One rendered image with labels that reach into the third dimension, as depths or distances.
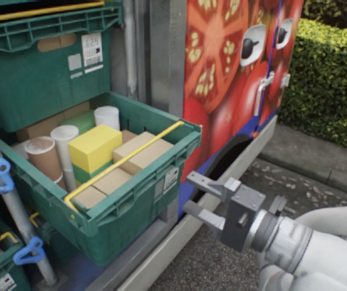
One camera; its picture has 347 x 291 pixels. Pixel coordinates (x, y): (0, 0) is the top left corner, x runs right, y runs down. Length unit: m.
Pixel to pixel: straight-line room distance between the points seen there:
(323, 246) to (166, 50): 0.58
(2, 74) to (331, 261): 0.71
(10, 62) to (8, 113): 0.12
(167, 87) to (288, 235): 0.51
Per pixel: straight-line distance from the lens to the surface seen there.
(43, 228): 0.87
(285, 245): 0.50
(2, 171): 0.67
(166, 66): 0.77
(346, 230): 0.59
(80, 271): 1.06
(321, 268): 0.50
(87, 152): 0.69
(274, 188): 2.40
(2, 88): 0.67
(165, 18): 0.74
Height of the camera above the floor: 1.52
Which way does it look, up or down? 34 degrees down
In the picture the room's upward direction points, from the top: 1 degrees clockwise
